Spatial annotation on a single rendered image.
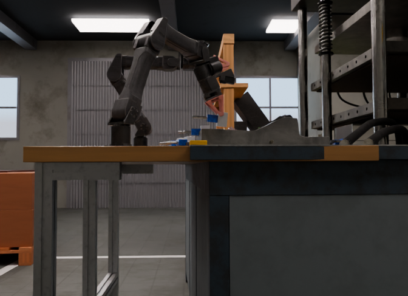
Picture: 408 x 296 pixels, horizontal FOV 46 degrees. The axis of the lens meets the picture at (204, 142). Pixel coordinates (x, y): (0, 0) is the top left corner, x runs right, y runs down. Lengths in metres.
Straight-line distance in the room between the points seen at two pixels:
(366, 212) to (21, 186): 3.07
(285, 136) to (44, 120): 7.76
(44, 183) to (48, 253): 0.18
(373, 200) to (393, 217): 0.07
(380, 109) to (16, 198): 2.82
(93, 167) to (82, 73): 8.02
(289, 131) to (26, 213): 2.58
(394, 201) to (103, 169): 0.76
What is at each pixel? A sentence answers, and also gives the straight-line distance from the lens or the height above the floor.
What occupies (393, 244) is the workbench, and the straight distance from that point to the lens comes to 1.36.
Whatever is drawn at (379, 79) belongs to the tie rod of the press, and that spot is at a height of 1.11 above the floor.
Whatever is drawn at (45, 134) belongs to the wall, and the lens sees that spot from 9.33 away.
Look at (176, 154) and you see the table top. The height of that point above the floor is 0.78.
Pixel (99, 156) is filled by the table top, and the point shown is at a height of 0.77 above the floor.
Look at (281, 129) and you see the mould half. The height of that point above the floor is 0.89.
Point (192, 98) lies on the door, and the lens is 8.96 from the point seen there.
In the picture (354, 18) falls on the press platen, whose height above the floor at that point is 1.51.
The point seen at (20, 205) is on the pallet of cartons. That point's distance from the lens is 3.98.
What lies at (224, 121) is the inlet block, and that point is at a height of 0.91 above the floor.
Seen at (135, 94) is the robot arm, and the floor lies 0.97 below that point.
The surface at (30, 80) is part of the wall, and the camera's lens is 9.53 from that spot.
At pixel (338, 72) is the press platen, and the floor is 1.27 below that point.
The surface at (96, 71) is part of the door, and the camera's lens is 9.21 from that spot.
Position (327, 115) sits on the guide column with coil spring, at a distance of 2.85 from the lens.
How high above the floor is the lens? 0.75
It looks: 3 degrees up
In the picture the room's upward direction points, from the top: straight up
